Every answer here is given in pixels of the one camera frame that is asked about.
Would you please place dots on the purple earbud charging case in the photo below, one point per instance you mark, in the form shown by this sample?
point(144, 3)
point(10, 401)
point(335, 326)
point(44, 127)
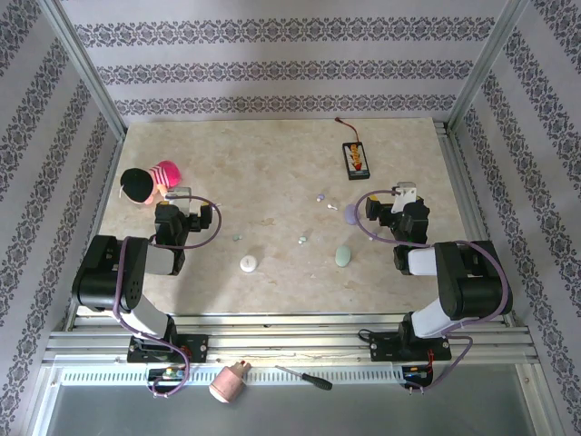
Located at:
point(350, 214)

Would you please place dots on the green earbud charging case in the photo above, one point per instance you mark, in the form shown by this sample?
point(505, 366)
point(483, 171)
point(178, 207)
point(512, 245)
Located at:
point(343, 256)

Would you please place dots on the white round earbud case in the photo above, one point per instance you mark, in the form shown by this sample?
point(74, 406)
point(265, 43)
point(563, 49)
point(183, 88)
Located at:
point(248, 264)

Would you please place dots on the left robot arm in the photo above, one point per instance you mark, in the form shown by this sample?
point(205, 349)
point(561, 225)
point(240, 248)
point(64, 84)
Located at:
point(104, 272)

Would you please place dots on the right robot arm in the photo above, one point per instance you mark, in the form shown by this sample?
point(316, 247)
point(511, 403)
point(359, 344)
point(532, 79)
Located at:
point(476, 281)

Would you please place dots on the black battery pack with lead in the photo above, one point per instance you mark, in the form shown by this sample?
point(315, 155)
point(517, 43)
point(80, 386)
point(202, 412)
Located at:
point(356, 161)

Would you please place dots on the plush doll pink black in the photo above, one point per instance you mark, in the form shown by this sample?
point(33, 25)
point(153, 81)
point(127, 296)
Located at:
point(136, 184)

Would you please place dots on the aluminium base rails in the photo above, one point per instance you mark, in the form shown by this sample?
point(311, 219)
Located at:
point(295, 340)

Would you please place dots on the pink cylindrical canister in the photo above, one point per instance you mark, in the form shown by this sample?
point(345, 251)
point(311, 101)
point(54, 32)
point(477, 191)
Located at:
point(227, 383)

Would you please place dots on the grey metal panel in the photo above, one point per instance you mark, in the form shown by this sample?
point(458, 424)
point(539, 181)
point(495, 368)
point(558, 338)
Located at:
point(363, 413)

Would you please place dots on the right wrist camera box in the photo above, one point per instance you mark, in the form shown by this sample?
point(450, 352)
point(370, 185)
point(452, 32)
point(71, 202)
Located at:
point(404, 197)

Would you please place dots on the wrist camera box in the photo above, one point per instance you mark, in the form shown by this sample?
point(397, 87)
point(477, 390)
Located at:
point(179, 200)
point(404, 197)

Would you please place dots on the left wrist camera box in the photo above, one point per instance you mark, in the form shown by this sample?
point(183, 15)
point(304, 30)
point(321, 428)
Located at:
point(179, 200)

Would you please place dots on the right aluminium side rail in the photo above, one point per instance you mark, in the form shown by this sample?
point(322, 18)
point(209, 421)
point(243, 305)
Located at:
point(460, 181)

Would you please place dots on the aluminium side rail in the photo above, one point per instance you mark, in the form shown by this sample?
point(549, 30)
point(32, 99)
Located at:
point(105, 181)
point(460, 181)

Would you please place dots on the left aluminium side rail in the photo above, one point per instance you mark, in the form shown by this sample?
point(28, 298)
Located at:
point(105, 181)

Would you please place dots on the right aluminium frame post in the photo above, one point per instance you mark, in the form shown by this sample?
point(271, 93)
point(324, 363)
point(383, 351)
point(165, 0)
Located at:
point(486, 63)

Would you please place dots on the aluminium frame post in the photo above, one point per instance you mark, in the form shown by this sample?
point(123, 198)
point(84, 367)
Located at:
point(83, 63)
point(486, 63)

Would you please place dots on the left aluminium frame post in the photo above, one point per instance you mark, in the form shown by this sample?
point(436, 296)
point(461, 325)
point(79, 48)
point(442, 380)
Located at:
point(83, 63)

